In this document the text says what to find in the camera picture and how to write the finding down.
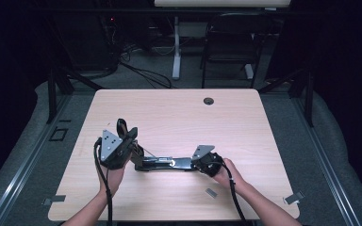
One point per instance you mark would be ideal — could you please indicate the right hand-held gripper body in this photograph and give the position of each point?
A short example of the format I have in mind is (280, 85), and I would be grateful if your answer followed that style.
(209, 163)

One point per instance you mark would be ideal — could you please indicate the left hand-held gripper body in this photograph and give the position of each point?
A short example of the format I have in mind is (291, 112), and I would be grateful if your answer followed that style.
(116, 153)

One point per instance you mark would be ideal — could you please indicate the silver staple strip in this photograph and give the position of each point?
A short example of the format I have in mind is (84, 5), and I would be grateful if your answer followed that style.
(211, 193)

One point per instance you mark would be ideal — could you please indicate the black stapler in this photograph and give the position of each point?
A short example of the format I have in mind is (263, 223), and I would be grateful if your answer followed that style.
(160, 163)

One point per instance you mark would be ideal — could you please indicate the person's right hand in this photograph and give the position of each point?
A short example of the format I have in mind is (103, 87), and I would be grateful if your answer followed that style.
(231, 175)

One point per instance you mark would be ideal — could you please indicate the person's left hand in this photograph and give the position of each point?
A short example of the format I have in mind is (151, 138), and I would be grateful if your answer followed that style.
(111, 180)

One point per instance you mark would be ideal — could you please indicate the grey tape piece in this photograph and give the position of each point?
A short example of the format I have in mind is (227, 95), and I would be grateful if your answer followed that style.
(55, 199)
(293, 198)

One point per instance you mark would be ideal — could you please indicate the black metal stand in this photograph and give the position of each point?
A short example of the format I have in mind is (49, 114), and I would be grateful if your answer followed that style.
(52, 94)
(309, 97)

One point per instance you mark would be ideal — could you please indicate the dark equipment with red light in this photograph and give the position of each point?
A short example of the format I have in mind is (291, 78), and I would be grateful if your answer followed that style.
(110, 40)

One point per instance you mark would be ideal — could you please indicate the white desk leg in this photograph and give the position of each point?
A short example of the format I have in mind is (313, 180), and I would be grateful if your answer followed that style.
(249, 71)

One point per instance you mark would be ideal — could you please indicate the black folding chair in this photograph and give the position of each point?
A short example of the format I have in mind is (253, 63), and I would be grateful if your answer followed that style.
(232, 44)

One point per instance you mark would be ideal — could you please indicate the aluminium floor rail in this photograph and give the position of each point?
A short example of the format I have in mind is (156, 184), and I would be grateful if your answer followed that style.
(28, 163)
(326, 163)

